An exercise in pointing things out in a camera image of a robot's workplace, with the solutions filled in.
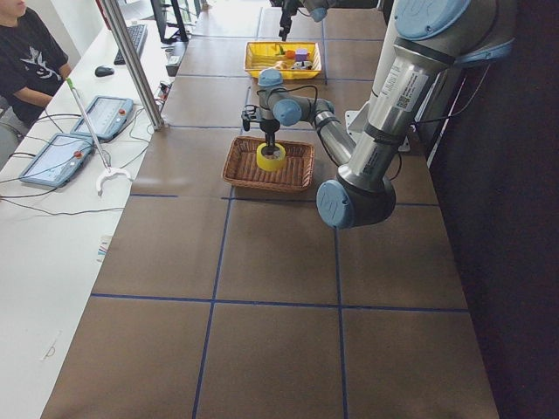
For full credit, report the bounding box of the white reach grabber tool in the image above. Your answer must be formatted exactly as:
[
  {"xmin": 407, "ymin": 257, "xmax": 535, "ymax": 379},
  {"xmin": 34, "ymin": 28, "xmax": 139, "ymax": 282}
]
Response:
[{"xmin": 66, "ymin": 78, "xmax": 133, "ymax": 196}]

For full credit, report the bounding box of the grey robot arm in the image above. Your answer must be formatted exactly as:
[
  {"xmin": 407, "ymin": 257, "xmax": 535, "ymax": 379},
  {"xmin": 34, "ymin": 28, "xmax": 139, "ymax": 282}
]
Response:
[
  {"xmin": 242, "ymin": 1, "xmax": 517, "ymax": 229},
  {"xmin": 270, "ymin": 0, "xmax": 395, "ymax": 33}
]

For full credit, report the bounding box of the black computer mouse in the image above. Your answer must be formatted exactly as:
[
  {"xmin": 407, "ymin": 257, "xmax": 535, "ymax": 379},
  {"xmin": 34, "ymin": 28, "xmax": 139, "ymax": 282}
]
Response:
[{"xmin": 94, "ymin": 65, "xmax": 114, "ymax": 78}]

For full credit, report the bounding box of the upper blue teach pendant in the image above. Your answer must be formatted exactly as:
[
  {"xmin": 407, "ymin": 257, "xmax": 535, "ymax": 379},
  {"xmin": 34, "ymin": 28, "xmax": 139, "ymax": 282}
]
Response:
[{"xmin": 86, "ymin": 95, "xmax": 134, "ymax": 143}]

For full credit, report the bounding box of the yellow-green tape roll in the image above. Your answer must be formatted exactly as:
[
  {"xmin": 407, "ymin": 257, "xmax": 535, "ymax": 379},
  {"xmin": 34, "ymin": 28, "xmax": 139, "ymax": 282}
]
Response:
[{"xmin": 256, "ymin": 143, "xmax": 286, "ymax": 172}]

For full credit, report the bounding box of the blue teach pendant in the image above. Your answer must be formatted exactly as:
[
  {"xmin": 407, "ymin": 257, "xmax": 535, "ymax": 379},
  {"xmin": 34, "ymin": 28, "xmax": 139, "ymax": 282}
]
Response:
[
  {"xmin": 86, "ymin": 95, "xmax": 134, "ymax": 143},
  {"xmin": 18, "ymin": 133, "xmax": 93, "ymax": 188}
]

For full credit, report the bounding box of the black braided left cable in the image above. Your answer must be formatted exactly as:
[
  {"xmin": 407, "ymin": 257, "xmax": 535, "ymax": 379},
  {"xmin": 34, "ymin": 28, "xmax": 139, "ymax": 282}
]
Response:
[{"xmin": 244, "ymin": 85, "xmax": 320, "ymax": 114}]

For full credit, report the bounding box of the lower blue teach pendant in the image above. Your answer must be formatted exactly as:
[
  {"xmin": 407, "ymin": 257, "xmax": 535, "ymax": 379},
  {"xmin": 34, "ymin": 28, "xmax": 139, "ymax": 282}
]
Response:
[{"xmin": 18, "ymin": 133, "xmax": 93, "ymax": 188}]

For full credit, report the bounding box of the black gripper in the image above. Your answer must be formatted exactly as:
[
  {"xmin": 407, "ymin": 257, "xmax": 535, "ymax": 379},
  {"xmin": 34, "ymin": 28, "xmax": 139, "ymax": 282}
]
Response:
[
  {"xmin": 241, "ymin": 105, "xmax": 280, "ymax": 151},
  {"xmin": 278, "ymin": 0, "xmax": 303, "ymax": 29}
]

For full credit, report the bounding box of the seated person black shirt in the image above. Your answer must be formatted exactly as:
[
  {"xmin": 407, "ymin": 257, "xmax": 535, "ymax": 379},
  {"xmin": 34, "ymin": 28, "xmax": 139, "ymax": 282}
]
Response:
[{"xmin": 1, "ymin": 1, "xmax": 71, "ymax": 127}]

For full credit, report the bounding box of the orange toy carrot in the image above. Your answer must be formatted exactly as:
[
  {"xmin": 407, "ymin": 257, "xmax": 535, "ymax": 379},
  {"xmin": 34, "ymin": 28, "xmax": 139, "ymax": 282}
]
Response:
[{"xmin": 276, "ymin": 44, "xmax": 296, "ymax": 59}]

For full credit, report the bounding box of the black keyboard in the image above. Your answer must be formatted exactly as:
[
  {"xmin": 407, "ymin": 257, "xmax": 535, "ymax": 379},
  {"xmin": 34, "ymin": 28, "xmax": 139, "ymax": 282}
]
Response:
[{"xmin": 113, "ymin": 24, "xmax": 149, "ymax": 66}]

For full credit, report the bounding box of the yellow woven plastic basket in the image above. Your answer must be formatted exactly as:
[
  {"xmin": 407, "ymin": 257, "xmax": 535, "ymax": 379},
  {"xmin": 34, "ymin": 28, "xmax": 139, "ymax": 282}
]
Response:
[{"xmin": 244, "ymin": 41, "xmax": 322, "ymax": 80}]

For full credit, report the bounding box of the black white panda figure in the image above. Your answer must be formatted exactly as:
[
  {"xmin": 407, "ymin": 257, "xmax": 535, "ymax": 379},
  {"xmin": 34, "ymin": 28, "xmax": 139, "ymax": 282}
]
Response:
[{"xmin": 291, "ymin": 62, "xmax": 306, "ymax": 71}]

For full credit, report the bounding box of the aluminium frame post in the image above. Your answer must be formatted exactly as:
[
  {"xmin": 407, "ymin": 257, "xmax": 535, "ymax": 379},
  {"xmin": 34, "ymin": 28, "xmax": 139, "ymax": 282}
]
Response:
[{"xmin": 100, "ymin": 0, "xmax": 164, "ymax": 131}]

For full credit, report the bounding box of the brown wicker basket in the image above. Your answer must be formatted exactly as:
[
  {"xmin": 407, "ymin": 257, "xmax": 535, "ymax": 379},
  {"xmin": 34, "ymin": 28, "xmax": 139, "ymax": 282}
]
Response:
[{"xmin": 222, "ymin": 136, "xmax": 314, "ymax": 192}]

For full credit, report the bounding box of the purple foam block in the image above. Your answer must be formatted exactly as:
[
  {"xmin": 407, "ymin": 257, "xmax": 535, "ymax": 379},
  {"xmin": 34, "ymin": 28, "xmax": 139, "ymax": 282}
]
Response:
[{"xmin": 294, "ymin": 48, "xmax": 308, "ymax": 62}]

